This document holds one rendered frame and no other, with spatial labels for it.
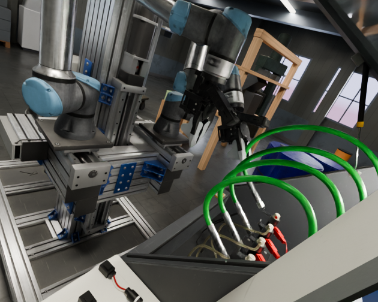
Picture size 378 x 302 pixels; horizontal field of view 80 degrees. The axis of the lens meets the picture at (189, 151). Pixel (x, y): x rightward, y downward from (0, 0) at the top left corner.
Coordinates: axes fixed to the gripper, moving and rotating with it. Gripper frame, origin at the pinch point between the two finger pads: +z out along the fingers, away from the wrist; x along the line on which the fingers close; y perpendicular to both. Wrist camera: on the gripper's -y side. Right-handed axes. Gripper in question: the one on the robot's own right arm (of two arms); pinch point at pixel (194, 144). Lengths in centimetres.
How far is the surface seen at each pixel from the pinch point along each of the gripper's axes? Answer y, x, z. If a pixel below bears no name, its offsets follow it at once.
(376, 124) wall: -117, -729, -30
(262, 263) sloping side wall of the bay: -30.8, 20.7, 3.1
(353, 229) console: -34.9, 29.2, -13.5
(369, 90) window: -57, -736, -104
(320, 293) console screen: -34, 37, -11
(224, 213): -18.3, 4.7, 10.0
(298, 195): -29.8, 12.6, -7.6
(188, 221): -6.2, -6.9, 29.3
